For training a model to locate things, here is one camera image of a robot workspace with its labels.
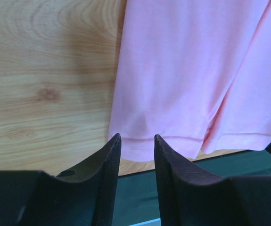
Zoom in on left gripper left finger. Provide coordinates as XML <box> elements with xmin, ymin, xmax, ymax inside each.
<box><xmin>0</xmin><ymin>134</ymin><xmax>121</xmax><ymax>226</ymax></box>

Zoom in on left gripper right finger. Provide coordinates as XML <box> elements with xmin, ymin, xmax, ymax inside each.
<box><xmin>154</xmin><ymin>135</ymin><xmax>271</xmax><ymax>226</ymax></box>

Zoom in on pink t shirt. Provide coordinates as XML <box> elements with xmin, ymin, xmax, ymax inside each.
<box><xmin>109</xmin><ymin>0</ymin><xmax>271</xmax><ymax>162</ymax></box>

